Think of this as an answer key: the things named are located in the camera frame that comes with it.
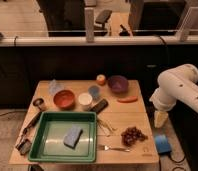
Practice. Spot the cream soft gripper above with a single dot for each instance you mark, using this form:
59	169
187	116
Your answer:
160	118

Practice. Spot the dark red grape bunch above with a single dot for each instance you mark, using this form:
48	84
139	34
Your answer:
131	135

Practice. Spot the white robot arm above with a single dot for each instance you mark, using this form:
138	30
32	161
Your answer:
175	84

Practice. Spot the blue grey cup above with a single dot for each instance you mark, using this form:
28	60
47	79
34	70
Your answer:
94	91

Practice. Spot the white paper cup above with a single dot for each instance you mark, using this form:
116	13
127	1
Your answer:
85	99

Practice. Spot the blue foot pedal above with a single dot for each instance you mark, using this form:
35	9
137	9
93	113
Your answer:
162	144

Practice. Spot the orange carrot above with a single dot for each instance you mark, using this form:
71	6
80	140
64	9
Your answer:
129	99

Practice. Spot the wooden table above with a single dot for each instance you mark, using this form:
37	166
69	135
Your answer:
119	115

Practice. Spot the purple bowl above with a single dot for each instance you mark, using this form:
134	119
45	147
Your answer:
118	83

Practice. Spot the metal tongs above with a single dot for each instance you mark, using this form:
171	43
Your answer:
106	127

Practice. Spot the silver fork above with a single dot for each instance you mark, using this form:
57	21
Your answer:
106	148

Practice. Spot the blue sponge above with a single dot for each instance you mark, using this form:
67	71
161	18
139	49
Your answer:
72	136

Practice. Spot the red orange bowl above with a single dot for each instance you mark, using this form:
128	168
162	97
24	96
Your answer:
64	99

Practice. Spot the green plastic tray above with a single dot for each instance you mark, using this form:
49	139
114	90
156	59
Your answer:
48	143

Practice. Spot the clear plastic bag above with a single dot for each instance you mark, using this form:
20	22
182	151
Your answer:
54	87

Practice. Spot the black office chair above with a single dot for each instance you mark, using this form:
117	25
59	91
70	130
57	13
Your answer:
101	20

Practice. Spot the small round metal strainer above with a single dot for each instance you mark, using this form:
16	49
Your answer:
40	104

